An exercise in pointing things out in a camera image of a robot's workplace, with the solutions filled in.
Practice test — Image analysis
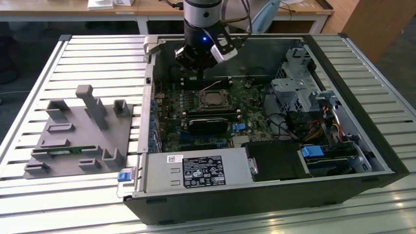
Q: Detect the black graphics card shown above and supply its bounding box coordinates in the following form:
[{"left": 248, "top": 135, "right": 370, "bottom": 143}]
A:
[{"left": 187, "top": 117, "right": 231, "bottom": 135}]

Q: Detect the green motherboard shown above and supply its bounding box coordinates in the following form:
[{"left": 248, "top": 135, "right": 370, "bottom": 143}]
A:
[{"left": 151, "top": 78, "right": 280, "bottom": 153}]

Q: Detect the pale blue teach pendant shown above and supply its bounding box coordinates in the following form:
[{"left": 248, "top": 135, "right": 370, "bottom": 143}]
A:
[{"left": 247, "top": 0, "right": 282, "bottom": 34}]

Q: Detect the grey metal disk bay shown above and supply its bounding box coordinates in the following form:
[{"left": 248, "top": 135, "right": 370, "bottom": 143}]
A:
[{"left": 271, "top": 47, "right": 340, "bottom": 114}]

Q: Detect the small silver heat sink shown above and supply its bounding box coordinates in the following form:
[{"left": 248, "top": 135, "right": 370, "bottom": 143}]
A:
[{"left": 232, "top": 136, "right": 250, "bottom": 148}]

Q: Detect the white box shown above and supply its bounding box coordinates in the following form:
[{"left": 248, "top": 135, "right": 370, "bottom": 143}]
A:
[{"left": 87, "top": 0, "right": 115, "bottom": 11}]

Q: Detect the silver power supply unit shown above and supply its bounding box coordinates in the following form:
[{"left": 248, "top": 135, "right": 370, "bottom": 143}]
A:
[{"left": 144, "top": 147, "right": 260, "bottom": 193}]

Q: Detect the black plastic shroud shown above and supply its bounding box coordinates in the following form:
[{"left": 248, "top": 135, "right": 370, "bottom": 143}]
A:
[{"left": 243, "top": 140, "right": 312, "bottom": 182}]

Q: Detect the grey parts rack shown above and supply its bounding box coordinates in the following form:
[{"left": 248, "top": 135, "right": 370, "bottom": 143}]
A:
[{"left": 24, "top": 84, "right": 136, "bottom": 180}]

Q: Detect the wooden desk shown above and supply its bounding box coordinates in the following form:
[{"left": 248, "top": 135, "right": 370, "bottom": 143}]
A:
[{"left": 0, "top": 0, "right": 336, "bottom": 35}]

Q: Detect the blue disk carrier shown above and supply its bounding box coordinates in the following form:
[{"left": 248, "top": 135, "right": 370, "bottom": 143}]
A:
[{"left": 300, "top": 145, "right": 324, "bottom": 158}]

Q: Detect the green RAM stick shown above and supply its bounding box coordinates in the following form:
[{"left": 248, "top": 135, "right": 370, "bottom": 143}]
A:
[{"left": 32, "top": 145, "right": 99, "bottom": 156}]

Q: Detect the black open PC case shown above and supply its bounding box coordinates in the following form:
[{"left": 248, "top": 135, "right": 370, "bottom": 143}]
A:
[{"left": 123, "top": 33, "right": 410, "bottom": 225}]

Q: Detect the wooden cabinet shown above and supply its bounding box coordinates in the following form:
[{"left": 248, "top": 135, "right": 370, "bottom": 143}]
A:
[{"left": 322, "top": 0, "right": 416, "bottom": 64}]

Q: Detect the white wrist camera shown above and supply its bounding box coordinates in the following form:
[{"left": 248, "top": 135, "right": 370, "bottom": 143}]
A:
[{"left": 210, "top": 36, "right": 240, "bottom": 63}]

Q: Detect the black cable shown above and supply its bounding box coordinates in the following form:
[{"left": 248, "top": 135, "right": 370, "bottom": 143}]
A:
[{"left": 264, "top": 113, "right": 303, "bottom": 141}]

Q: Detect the yellow red wire bundle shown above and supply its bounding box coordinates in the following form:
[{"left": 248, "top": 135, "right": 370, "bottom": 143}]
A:
[{"left": 304, "top": 119, "right": 344, "bottom": 143}]

